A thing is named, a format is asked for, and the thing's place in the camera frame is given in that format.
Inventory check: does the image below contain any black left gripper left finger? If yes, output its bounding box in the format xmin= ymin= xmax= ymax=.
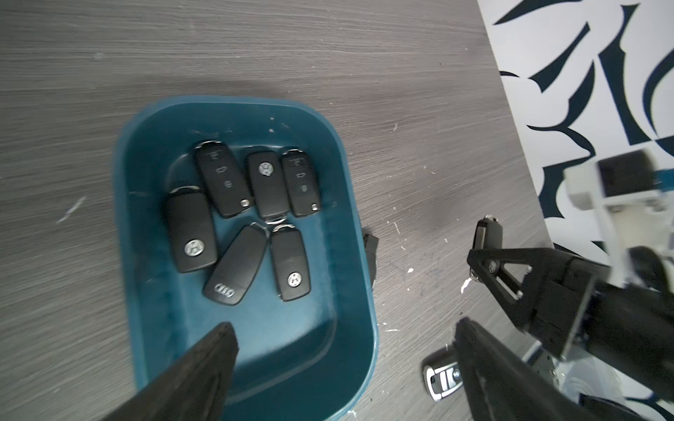
xmin=105 ymin=323 xmax=239 ymax=421

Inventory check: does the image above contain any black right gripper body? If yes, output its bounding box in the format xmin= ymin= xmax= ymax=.
xmin=518 ymin=257 xmax=673 ymax=400

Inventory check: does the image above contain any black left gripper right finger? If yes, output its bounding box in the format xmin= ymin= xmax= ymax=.
xmin=454 ymin=318 xmax=595 ymax=420

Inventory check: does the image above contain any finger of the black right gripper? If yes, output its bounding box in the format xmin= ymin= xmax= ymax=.
xmin=467 ymin=248 xmax=574 ymax=329

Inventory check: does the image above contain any silver black BMW key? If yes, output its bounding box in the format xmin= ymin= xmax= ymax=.
xmin=422 ymin=344 xmax=463 ymax=402

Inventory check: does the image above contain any black Audi car key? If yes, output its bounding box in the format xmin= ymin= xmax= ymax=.
xmin=203 ymin=222 xmax=269 ymax=306

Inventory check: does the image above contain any black VW car key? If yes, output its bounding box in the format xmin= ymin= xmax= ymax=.
xmin=247 ymin=151 xmax=290 ymax=223

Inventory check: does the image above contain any teal plastic storage box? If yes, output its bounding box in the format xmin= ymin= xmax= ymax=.
xmin=113 ymin=96 xmax=378 ymax=420

